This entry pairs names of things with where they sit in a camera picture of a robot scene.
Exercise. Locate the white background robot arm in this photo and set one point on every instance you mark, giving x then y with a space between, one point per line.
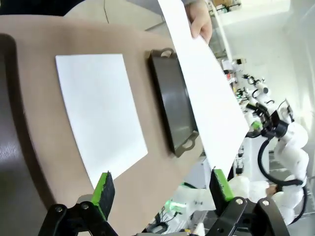
262 91

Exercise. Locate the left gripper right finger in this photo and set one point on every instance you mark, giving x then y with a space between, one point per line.
219 191

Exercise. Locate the white A4 paper sheet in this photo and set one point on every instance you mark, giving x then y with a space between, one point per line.
209 98

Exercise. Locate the person's left hand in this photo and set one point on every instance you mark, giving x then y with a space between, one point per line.
201 19

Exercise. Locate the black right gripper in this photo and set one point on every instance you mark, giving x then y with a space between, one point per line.
278 127

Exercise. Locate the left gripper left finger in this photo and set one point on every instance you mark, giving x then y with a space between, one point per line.
104 194

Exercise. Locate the white A4 paper stack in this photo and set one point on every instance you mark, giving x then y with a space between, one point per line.
98 110

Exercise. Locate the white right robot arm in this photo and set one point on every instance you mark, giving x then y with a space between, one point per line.
295 147

